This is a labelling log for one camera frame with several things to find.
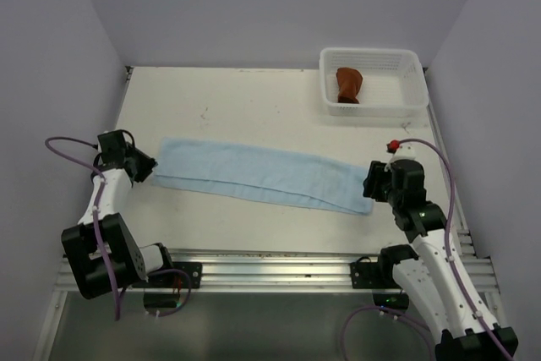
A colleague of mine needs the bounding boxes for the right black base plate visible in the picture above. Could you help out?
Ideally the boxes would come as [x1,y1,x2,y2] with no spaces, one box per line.
[349,256,398,290]

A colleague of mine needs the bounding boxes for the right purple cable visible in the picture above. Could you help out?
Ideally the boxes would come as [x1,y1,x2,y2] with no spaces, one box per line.
[341,139,515,361]

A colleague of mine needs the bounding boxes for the light blue towel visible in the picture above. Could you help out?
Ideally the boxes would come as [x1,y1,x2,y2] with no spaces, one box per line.
[154,138,373,216]

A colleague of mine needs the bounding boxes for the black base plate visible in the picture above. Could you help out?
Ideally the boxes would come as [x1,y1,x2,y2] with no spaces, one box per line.
[349,256,398,290]
[146,261,203,289]

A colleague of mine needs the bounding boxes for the rust brown towel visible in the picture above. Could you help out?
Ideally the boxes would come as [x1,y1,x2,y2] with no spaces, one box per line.
[336,67,363,104]

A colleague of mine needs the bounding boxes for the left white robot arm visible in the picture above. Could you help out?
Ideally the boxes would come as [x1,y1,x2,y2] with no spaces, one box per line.
[61,129,176,299]

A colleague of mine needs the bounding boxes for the aluminium mounting rail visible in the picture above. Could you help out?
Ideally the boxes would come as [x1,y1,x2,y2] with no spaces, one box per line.
[54,246,494,294]

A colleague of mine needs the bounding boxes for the white plastic basket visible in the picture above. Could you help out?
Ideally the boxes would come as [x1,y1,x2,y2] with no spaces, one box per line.
[319,47,429,118]

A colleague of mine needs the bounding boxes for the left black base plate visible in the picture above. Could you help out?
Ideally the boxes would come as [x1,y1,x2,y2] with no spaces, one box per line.
[146,261,203,289]

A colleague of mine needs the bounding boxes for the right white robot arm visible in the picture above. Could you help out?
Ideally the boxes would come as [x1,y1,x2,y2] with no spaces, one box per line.
[363,159,518,360]

